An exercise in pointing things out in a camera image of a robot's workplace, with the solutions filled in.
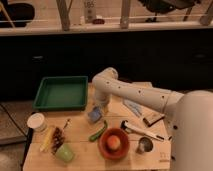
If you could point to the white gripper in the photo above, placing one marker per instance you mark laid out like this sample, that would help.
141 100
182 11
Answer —
101 98

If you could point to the blue sponge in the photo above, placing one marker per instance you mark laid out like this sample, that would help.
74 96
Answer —
95 114

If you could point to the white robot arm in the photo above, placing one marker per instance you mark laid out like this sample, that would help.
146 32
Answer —
192 136

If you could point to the black and white tool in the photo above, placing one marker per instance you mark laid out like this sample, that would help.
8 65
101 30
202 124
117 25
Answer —
130 128

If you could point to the blue and white packet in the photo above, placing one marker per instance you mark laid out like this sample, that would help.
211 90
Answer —
133 107

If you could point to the green cucumber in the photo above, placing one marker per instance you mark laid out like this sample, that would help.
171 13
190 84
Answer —
96 135

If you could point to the orange fruit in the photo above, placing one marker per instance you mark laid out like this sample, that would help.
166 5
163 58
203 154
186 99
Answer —
113 142

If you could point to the green plastic tray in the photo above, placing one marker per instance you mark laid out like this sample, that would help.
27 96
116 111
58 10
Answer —
62 93

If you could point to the orange clay bowl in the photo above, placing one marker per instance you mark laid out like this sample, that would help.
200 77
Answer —
121 152

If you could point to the dark red grape bunch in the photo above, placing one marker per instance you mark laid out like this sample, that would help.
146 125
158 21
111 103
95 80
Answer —
58 137

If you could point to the metal cup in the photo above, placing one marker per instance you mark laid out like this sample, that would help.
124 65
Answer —
145 145

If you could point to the light green cup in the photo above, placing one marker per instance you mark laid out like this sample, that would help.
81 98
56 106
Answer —
64 153

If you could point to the white cup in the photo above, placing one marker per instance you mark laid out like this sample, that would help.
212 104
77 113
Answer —
37 122

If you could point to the yellow corn cob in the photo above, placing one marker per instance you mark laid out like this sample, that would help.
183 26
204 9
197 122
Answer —
47 139

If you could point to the black office chair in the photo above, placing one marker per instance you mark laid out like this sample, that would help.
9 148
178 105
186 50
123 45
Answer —
166 6

